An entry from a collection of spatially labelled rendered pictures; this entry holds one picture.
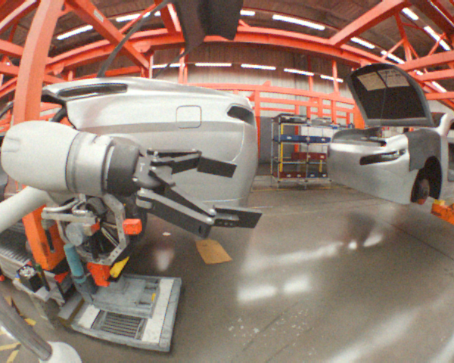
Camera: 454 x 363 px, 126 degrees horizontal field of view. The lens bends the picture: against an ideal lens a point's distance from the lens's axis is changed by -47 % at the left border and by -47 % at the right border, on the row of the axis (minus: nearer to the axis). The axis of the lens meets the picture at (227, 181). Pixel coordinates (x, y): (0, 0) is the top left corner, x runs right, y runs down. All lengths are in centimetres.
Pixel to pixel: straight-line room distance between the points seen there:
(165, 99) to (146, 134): 27
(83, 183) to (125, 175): 6
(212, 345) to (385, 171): 222
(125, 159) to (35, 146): 14
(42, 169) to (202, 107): 125
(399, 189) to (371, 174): 37
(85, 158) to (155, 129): 122
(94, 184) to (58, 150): 7
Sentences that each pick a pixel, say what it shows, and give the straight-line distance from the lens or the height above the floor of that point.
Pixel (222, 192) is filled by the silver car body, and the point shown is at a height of 96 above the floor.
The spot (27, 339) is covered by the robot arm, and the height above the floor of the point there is 75.
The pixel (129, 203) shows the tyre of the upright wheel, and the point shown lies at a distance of 128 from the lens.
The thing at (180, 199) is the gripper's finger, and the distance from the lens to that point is 28.
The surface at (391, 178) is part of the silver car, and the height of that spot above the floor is 101.
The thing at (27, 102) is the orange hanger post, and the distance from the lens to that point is 153.
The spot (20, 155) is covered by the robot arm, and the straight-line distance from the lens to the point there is 33.
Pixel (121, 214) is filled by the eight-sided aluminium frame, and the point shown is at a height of 93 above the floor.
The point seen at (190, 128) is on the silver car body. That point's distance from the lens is 144.
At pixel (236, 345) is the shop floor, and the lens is 160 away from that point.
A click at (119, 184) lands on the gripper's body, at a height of 127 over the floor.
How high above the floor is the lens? 132
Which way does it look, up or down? 12 degrees down
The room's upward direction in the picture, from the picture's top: straight up
